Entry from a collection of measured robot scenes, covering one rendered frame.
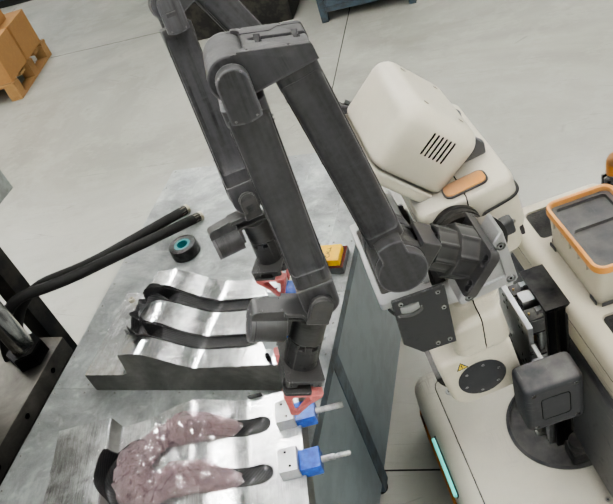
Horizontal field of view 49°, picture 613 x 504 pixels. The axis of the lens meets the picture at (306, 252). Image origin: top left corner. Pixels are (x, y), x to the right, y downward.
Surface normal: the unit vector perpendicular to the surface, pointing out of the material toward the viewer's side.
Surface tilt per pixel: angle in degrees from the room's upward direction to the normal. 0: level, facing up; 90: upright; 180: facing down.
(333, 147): 90
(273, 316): 90
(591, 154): 0
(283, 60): 90
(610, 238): 0
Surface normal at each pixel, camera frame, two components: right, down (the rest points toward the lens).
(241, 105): 0.18, 0.61
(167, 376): -0.20, 0.69
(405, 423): -0.28, -0.72
